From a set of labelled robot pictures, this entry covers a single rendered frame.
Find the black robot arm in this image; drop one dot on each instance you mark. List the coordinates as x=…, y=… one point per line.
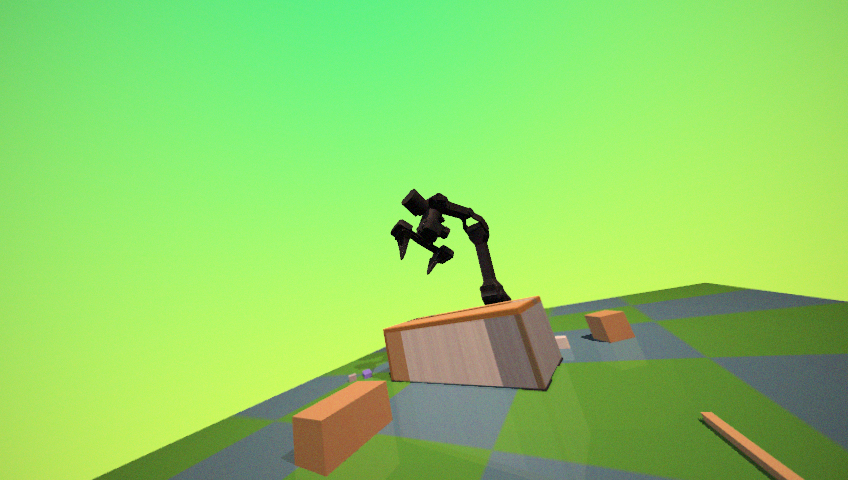
x=433, y=208

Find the orange flat bar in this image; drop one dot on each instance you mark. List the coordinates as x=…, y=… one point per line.
x=761, y=457

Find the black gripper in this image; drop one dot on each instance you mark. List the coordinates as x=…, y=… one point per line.
x=402, y=231

